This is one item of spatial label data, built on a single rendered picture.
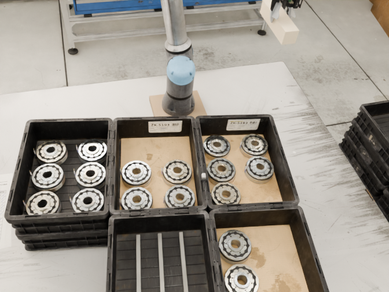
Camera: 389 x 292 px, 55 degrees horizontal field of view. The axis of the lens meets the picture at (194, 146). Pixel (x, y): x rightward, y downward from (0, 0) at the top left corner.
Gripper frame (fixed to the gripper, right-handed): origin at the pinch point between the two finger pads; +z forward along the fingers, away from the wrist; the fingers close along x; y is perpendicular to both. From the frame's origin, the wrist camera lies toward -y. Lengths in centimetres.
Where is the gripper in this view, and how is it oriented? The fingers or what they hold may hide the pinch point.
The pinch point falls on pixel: (279, 18)
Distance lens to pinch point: 170.3
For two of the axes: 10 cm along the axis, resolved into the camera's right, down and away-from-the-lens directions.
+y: 2.6, 7.6, -6.0
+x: 9.6, -1.6, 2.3
